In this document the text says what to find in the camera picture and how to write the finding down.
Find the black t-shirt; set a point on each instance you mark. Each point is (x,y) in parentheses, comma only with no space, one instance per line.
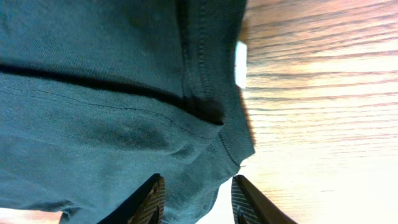
(97,96)

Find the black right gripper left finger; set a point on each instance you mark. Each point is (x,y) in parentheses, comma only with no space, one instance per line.
(144,206)

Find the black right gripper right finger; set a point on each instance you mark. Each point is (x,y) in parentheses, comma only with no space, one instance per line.
(251,206)

